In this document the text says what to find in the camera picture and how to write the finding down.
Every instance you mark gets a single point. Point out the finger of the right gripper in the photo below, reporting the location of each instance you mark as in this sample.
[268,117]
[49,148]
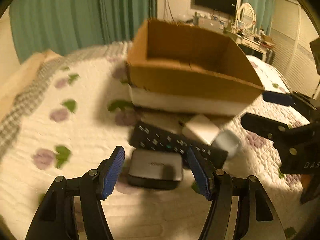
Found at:
[273,130]
[284,99]

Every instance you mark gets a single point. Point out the white vanity table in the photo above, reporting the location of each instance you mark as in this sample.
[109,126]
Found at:
[250,47]

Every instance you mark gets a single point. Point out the pale blue earbud case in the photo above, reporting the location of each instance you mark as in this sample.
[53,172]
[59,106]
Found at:
[228,141]

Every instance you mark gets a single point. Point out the open cardboard box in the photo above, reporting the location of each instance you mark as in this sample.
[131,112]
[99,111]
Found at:
[181,68]

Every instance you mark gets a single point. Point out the beige pillow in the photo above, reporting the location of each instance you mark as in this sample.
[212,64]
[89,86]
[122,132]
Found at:
[22,78]

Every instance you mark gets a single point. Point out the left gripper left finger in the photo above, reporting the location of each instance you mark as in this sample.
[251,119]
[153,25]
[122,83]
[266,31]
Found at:
[55,216]

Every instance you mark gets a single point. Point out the black square device box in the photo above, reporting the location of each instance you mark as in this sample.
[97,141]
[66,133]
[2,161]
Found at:
[155,170]

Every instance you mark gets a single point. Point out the white power adapter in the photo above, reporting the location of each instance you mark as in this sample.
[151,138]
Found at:
[200,128]

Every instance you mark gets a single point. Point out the black remote control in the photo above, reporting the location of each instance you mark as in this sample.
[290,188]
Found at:
[149,137]

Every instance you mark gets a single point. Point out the oval vanity mirror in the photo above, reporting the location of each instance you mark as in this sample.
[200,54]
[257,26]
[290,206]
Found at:
[245,17]

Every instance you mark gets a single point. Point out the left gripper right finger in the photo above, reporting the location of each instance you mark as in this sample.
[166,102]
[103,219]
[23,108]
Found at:
[256,216]

